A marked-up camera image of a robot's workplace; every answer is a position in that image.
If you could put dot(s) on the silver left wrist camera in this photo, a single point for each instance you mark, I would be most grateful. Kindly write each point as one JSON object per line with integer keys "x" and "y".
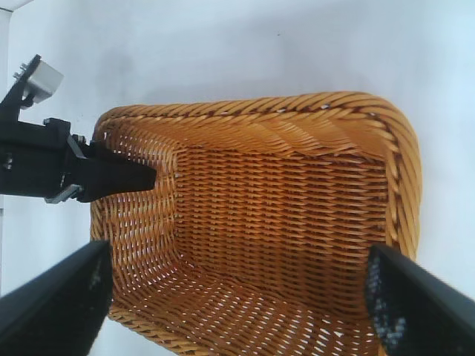
{"x": 42, "y": 83}

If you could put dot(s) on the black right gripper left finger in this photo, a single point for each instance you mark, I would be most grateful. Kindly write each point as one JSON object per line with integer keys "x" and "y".
{"x": 55, "y": 308}

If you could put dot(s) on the woven wicker basket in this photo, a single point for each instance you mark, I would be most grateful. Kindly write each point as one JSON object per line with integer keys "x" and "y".
{"x": 267, "y": 207}

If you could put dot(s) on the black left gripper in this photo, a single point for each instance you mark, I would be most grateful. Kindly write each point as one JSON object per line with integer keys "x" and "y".
{"x": 29, "y": 159}

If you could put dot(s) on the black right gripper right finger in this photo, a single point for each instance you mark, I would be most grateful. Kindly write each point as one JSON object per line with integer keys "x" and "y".
{"x": 426, "y": 315}

